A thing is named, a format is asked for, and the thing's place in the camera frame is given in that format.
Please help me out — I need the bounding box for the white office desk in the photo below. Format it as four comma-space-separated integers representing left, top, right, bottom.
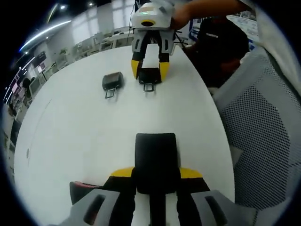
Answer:
100, 32, 135, 51

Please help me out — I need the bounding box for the red black seat belt buckle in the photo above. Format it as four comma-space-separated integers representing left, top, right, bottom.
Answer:
69, 180, 104, 206

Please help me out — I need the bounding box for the black cable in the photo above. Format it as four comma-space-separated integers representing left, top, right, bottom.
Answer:
127, 0, 138, 42

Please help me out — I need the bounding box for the person's right forearm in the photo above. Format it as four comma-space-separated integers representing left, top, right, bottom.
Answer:
188, 0, 253, 15

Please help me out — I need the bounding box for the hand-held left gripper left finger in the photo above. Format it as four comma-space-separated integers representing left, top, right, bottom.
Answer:
50, 166, 137, 226

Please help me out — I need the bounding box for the black metal seat belt tongue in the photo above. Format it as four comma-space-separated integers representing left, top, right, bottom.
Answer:
138, 67, 162, 93
102, 71, 126, 100

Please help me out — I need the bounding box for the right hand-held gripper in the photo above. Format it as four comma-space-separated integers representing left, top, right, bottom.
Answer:
130, 0, 175, 81

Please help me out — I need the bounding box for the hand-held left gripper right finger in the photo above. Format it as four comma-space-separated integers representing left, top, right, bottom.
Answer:
164, 166, 257, 226

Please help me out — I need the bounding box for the person's body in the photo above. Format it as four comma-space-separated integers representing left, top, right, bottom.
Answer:
235, 0, 291, 56

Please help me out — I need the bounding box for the grey mesh office chair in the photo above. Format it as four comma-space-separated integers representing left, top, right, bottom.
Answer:
212, 48, 301, 226

